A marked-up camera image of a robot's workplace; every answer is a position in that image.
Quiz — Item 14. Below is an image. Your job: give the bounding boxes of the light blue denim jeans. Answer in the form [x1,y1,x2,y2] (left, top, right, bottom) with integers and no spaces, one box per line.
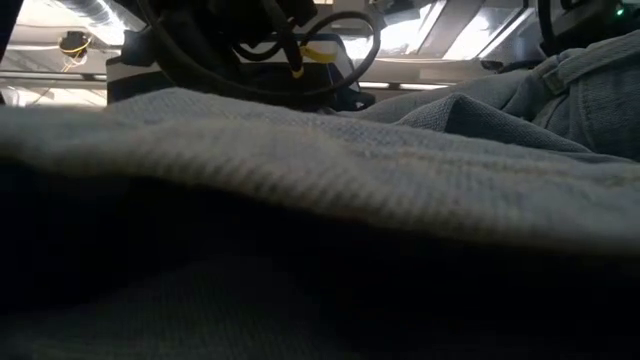
[0,29,640,360]

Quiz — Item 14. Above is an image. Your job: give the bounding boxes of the black ceiling fixture with wires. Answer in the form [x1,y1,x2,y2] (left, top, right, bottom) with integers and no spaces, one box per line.
[58,29,94,69]

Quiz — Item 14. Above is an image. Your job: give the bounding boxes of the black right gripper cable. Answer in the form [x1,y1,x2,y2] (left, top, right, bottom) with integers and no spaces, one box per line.
[232,9,382,99]

